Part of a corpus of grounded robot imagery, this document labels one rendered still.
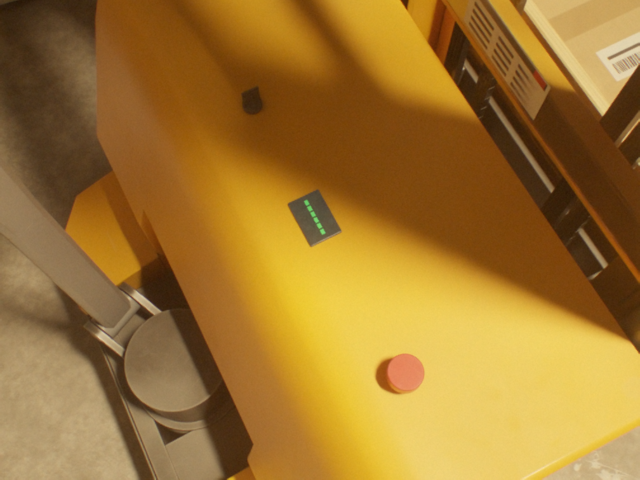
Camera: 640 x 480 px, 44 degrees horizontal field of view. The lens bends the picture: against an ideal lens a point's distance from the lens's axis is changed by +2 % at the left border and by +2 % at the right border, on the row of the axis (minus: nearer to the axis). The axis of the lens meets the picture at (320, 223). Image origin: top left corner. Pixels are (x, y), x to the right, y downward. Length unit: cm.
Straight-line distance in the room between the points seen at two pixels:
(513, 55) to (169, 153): 44
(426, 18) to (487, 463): 77
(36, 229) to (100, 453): 86
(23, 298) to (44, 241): 87
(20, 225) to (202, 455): 63
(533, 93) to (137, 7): 51
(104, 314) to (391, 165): 61
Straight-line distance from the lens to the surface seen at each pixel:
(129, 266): 148
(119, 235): 150
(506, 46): 90
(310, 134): 94
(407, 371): 82
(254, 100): 95
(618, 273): 100
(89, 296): 125
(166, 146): 104
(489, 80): 129
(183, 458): 146
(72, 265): 115
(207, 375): 132
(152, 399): 133
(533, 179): 137
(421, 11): 133
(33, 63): 218
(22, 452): 185
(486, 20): 92
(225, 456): 145
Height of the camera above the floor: 173
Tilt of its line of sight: 69 degrees down
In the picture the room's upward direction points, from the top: 1 degrees counter-clockwise
